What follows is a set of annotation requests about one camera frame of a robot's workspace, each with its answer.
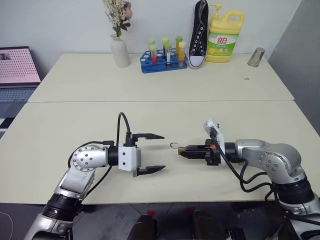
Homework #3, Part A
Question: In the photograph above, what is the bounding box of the green-capped red liquid test tube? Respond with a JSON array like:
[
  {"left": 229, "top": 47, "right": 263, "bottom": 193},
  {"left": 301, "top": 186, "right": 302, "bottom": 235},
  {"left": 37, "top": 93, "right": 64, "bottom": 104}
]
[{"left": 149, "top": 44, "right": 159, "bottom": 65}]

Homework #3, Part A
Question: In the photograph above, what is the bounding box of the dark rounded shape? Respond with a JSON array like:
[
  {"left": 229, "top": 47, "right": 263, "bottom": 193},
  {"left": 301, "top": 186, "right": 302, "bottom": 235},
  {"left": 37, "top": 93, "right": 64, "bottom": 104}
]
[
  {"left": 191, "top": 209, "right": 218, "bottom": 240},
  {"left": 136, "top": 214, "right": 158, "bottom": 240}
]

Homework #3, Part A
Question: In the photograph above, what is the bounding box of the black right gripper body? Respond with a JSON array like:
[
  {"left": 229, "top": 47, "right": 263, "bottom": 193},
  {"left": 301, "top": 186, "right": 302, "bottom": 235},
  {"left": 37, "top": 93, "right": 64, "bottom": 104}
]
[{"left": 204, "top": 138, "right": 223, "bottom": 167}]

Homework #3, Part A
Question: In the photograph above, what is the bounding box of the yellow dish soap bottle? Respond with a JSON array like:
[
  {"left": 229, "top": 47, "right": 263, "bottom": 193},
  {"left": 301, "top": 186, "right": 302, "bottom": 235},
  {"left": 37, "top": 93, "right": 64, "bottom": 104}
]
[{"left": 204, "top": 3, "right": 245, "bottom": 64}]

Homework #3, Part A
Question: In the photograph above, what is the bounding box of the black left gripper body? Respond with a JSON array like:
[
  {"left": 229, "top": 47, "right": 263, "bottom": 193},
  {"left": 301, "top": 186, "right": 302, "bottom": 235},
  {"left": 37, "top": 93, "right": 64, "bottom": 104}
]
[{"left": 124, "top": 133, "right": 143, "bottom": 178}]

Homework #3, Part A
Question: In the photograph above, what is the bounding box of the black canvas sneaker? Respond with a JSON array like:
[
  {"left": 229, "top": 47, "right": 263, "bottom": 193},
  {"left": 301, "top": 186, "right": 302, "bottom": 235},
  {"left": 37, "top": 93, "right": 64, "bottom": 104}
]
[{"left": 187, "top": 0, "right": 210, "bottom": 70}]

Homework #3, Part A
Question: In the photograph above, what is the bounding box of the dried flower bouquet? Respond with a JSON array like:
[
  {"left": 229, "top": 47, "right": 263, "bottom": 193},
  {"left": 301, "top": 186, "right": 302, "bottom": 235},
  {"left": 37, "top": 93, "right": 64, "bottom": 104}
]
[{"left": 102, "top": 0, "right": 132, "bottom": 38}]

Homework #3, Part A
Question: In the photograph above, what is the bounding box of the yellow-capped orange liquid test tube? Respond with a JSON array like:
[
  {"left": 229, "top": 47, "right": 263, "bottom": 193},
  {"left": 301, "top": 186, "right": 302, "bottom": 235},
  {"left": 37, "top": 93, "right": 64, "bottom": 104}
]
[{"left": 177, "top": 41, "right": 187, "bottom": 69}]

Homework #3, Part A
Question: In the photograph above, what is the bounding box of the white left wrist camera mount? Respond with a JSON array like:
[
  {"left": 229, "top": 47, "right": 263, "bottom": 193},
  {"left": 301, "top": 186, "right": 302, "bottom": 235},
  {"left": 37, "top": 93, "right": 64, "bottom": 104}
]
[{"left": 117, "top": 145, "right": 142, "bottom": 173}]

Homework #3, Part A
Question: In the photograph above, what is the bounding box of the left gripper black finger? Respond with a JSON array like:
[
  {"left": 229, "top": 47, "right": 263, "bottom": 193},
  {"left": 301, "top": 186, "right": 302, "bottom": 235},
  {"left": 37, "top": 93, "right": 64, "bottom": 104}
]
[
  {"left": 132, "top": 133, "right": 166, "bottom": 142},
  {"left": 137, "top": 164, "right": 167, "bottom": 176}
]

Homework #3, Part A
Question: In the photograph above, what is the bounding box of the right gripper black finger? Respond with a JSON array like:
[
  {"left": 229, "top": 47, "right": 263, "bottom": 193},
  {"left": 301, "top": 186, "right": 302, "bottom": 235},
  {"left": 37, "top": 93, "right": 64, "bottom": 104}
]
[
  {"left": 183, "top": 143, "right": 207, "bottom": 152},
  {"left": 177, "top": 150, "right": 207, "bottom": 160}
]

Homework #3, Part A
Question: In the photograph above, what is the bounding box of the open grey laptop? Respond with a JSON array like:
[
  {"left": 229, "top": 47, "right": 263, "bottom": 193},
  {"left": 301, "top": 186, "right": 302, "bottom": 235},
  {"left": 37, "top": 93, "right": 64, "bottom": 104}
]
[{"left": 0, "top": 45, "right": 42, "bottom": 104}]

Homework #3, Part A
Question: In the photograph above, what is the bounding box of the green-capped orange liquid test tube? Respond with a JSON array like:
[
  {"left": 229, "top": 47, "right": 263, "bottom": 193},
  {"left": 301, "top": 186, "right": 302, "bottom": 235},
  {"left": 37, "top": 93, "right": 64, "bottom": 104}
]
[{"left": 174, "top": 35, "right": 184, "bottom": 61}]

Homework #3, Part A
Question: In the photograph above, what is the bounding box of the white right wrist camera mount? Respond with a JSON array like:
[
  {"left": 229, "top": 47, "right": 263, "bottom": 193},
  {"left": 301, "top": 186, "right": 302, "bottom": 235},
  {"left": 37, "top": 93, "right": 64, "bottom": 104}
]
[{"left": 202, "top": 116, "right": 226, "bottom": 157}]

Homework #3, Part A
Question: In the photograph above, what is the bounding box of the black left wrist camera cable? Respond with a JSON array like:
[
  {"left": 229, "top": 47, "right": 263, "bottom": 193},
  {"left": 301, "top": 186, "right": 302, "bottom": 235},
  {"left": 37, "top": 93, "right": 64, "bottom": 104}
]
[{"left": 83, "top": 112, "right": 133, "bottom": 201}]

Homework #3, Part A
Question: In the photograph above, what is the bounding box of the blue test tube rack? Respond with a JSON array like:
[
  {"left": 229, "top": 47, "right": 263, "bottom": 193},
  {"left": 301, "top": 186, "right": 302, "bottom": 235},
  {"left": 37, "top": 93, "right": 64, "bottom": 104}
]
[{"left": 139, "top": 49, "right": 189, "bottom": 74}]

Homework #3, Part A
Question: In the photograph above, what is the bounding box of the silver metal cup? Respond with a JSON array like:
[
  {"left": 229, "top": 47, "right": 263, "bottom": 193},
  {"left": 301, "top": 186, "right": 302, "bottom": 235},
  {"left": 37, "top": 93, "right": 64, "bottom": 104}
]
[{"left": 247, "top": 47, "right": 266, "bottom": 68}]

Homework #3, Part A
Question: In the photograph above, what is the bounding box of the white ceramic vase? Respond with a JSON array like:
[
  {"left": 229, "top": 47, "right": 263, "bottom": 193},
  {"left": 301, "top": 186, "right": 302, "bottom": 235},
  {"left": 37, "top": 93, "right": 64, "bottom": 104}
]
[{"left": 110, "top": 33, "right": 131, "bottom": 68}]

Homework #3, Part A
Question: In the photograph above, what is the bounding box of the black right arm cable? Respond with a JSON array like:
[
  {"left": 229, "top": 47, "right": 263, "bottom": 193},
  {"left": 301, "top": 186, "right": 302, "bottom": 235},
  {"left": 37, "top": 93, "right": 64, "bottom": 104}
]
[{"left": 209, "top": 126, "right": 281, "bottom": 201}]

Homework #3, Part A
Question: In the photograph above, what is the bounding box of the thin white floor cable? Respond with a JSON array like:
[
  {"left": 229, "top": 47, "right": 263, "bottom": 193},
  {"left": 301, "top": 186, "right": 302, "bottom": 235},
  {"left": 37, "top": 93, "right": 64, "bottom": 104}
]
[{"left": 0, "top": 211, "right": 15, "bottom": 240}]

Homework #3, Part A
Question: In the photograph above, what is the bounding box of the green-capped dark liquid test tube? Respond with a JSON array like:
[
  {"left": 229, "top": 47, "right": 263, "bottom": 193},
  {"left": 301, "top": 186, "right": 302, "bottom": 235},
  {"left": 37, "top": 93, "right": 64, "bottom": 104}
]
[{"left": 163, "top": 42, "right": 173, "bottom": 69}]

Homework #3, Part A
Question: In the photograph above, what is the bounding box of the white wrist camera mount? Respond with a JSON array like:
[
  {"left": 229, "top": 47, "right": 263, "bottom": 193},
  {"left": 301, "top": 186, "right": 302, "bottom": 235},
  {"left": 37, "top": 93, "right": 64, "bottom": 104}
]
[
  {"left": 117, "top": 145, "right": 142, "bottom": 173},
  {"left": 202, "top": 116, "right": 226, "bottom": 157}
]

